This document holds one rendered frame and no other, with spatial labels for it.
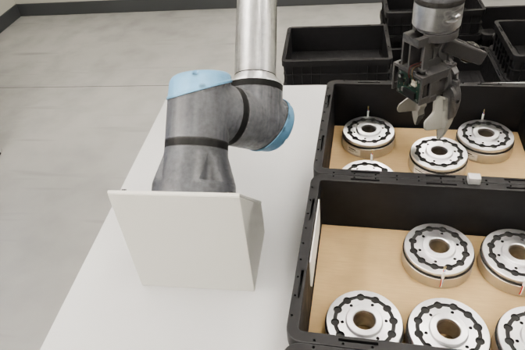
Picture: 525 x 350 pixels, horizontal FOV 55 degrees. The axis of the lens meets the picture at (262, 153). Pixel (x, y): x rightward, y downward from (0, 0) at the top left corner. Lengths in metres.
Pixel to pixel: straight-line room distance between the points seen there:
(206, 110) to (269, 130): 0.15
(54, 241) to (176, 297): 1.32
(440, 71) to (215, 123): 0.38
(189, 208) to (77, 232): 1.44
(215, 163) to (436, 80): 0.39
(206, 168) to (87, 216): 1.46
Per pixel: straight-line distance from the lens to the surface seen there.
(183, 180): 0.84
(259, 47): 1.02
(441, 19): 0.82
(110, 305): 1.00
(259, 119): 0.95
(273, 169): 1.19
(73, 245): 2.18
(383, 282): 0.80
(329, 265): 0.81
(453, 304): 0.76
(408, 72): 0.86
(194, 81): 0.89
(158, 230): 0.87
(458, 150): 1.00
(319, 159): 0.84
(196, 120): 0.87
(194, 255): 0.90
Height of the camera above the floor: 1.46
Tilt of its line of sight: 38 degrees down
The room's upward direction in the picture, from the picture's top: 6 degrees counter-clockwise
